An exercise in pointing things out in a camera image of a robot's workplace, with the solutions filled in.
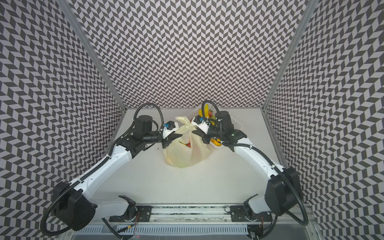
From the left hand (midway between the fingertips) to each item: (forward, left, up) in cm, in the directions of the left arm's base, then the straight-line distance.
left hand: (180, 134), depth 74 cm
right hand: (+1, -7, -2) cm, 7 cm away
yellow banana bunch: (+28, -15, -16) cm, 36 cm away
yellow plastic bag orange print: (-8, -4, -1) cm, 9 cm away
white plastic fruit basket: (+34, -18, -19) cm, 42 cm away
